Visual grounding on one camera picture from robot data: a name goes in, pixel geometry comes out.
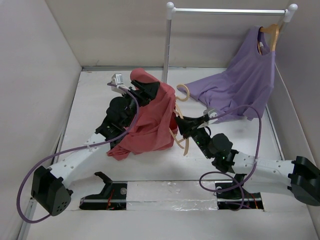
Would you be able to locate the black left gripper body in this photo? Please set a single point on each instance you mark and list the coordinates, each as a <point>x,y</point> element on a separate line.
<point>141,99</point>

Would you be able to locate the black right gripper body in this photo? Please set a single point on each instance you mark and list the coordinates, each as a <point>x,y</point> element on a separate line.
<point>201,137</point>

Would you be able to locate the red t shirt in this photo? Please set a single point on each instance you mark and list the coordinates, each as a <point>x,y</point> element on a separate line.
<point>155,123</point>

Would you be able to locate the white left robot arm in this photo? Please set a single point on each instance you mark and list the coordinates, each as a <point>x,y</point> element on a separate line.
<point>51,185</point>

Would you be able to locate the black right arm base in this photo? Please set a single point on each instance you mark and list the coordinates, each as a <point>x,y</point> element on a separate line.
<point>231,200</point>

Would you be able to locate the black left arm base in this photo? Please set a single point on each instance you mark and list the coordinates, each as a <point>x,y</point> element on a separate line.
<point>113,196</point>

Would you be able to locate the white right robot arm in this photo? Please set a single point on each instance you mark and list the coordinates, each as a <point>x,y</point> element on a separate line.
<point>298,178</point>

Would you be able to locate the purple t shirt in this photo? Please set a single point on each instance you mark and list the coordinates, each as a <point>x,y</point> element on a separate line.
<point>244,88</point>

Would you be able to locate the orange wooden hanger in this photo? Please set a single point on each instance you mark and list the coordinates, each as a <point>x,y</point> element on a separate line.
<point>273,30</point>

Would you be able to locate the white metal clothes rack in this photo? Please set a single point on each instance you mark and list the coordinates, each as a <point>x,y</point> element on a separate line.
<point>287,15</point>

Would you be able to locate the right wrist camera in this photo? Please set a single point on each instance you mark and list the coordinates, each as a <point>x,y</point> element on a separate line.
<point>212,113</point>

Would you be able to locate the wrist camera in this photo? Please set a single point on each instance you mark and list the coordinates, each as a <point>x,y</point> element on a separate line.
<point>117,79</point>
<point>212,113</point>

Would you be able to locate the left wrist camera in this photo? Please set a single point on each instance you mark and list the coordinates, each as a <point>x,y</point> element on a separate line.
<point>117,79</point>

